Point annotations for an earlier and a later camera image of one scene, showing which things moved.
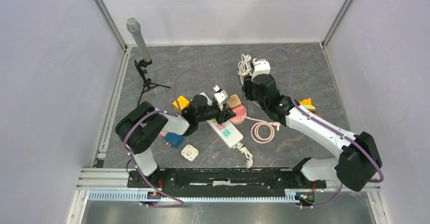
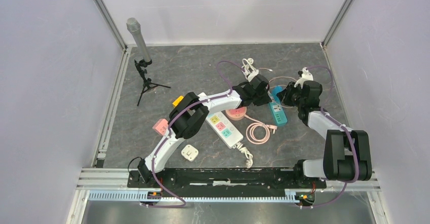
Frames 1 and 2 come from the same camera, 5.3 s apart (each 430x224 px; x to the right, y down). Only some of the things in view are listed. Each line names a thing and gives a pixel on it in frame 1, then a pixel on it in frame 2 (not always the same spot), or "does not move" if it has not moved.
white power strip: x=227 y=131 does not move
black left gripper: x=224 y=115 → x=265 y=100
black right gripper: x=247 y=87 → x=284 y=95
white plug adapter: x=189 y=152 does not move
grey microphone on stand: x=134 y=24 does not move
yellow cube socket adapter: x=183 y=102 does not move
